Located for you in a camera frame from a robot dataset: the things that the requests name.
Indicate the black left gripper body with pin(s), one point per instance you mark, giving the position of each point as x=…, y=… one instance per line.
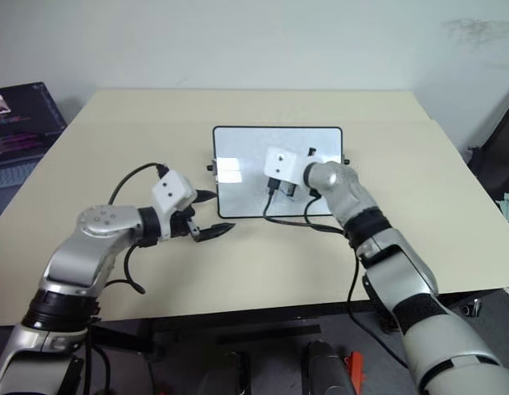
x=182, y=224

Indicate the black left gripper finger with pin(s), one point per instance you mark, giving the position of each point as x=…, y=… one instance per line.
x=204, y=196
x=215, y=232

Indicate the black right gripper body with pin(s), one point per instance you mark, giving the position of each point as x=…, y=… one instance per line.
x=288, y=190

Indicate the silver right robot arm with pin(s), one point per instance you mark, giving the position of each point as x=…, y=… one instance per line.
x=341, y=181

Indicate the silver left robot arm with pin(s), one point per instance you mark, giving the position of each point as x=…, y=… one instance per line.
x=102, y=222

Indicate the black-framed small whiteboard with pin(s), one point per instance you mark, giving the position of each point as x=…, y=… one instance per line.
x=242, y=144

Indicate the black flat bar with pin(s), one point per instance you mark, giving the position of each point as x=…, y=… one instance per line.
x=271, y=332

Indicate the large dark rounded shape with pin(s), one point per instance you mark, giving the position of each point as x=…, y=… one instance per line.
x=326, y=370

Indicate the orange plastic part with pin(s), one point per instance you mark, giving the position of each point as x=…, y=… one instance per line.
x=354, y=366

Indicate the open laptop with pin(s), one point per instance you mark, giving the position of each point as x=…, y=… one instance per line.
x=20, y=119

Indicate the black chair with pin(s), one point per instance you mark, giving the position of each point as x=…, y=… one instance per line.
x=499, y=152

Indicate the black caster wheel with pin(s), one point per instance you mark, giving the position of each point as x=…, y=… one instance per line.
x=473, y=308

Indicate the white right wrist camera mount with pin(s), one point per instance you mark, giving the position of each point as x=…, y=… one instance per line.
x=285, y=164

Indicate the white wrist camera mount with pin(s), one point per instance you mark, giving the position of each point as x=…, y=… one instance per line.
x=285, y=164
x=174, y=193

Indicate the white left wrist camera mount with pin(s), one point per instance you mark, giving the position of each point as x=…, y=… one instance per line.
x=174, y=193

